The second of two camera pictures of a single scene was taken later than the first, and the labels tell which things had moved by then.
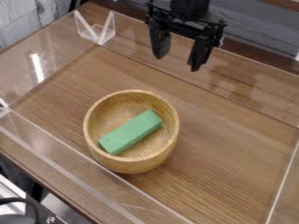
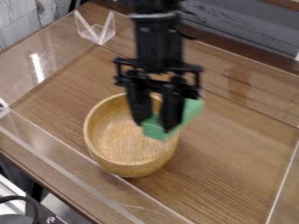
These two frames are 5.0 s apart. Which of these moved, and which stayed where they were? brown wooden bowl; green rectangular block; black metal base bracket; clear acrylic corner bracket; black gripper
Moved: black gripper; green rectangular block
Stayed: black metal base bracket; clear acrylic corner bracket; brown wooden bowl
